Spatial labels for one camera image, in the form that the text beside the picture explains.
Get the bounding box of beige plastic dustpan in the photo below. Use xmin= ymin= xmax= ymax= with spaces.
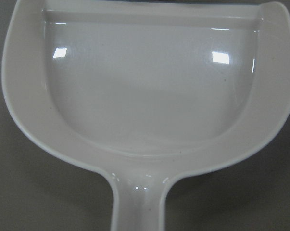
xmin=1 ymin=0 xmax=290 ymax=231

